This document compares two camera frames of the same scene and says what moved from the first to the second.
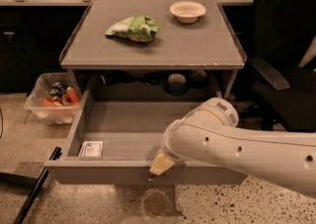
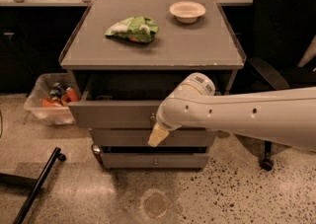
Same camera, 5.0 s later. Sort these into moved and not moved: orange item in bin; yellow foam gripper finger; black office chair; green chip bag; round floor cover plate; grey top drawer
Moved: grey top drawer; yellow foam gripper finger
Not moved: green chip bag; orange item in bin; black office chair; round floor cover plate
